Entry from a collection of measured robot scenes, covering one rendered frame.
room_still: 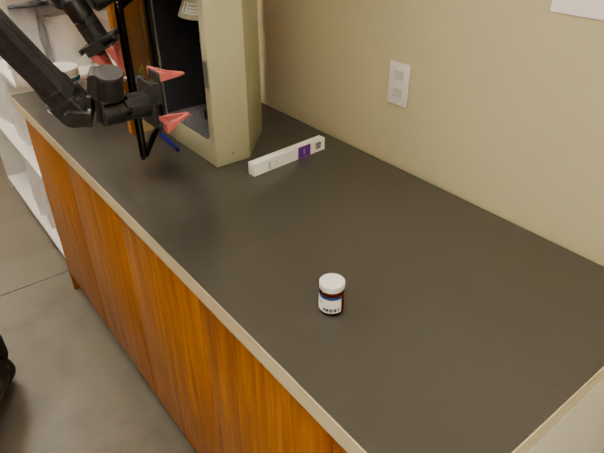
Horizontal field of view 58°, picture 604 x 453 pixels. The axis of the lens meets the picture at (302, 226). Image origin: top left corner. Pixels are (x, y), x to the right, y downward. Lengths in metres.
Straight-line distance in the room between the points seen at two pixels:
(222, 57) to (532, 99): 0.75
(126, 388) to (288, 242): 1.20
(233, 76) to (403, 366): 0.89
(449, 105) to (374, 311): 0.61
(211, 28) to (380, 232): 0.65
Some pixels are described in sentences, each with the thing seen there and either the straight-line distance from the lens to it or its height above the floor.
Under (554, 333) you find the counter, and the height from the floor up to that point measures 0.94.
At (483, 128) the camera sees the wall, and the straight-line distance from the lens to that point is 1.39.
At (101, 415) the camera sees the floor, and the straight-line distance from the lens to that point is 2.19.
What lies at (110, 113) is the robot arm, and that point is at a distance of 1.24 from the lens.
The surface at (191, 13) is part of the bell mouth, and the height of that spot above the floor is 1.33.
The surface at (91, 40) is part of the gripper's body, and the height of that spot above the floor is 1.29.
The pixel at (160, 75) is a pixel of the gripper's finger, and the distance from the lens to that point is 1.26.
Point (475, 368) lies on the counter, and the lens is 0.98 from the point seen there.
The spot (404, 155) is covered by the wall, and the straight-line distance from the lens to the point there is 1.58.
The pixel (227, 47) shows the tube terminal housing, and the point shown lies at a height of 1.26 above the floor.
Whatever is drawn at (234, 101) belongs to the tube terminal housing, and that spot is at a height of 1.12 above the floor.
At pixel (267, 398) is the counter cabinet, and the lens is 1.13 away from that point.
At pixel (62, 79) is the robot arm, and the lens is 1.24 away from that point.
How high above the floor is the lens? 1.63
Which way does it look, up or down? 33 degrees down
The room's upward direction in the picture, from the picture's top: straight up
